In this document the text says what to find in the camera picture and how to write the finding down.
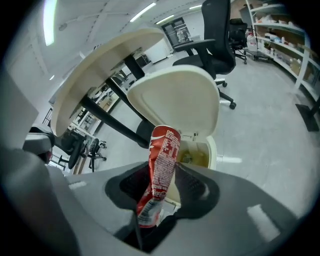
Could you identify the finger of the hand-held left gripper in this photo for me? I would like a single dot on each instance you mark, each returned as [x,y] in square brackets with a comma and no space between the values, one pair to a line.
[37,143]

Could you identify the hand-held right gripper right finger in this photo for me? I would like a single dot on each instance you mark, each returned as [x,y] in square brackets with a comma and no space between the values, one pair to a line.
[230,205]

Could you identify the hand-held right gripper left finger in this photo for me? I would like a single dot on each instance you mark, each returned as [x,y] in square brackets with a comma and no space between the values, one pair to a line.
[100,197]

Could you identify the red soda can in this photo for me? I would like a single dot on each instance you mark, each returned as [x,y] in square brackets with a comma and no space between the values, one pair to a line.
[162,170]

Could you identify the white trash bin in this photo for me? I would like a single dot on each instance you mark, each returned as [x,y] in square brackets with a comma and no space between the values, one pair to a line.
[175,100]

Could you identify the black office chair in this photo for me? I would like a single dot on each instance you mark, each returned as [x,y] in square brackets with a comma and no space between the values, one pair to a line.
[217,37]
[237,32]
[75,150]

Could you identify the round beige table black base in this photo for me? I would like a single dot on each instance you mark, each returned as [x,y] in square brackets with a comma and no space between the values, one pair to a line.
[105,57]

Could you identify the ceiling light panel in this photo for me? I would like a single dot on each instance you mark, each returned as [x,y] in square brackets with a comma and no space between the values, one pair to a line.
[142,12]
[50,22]

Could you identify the large clear water bottle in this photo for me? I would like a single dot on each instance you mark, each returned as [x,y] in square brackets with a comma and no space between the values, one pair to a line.
[252,42]

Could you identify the white metal storage shelf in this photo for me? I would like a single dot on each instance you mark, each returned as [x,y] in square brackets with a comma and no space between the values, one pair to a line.
[302,55]

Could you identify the dark glass doorway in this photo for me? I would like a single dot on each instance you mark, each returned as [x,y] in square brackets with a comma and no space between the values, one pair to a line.
[172,30]

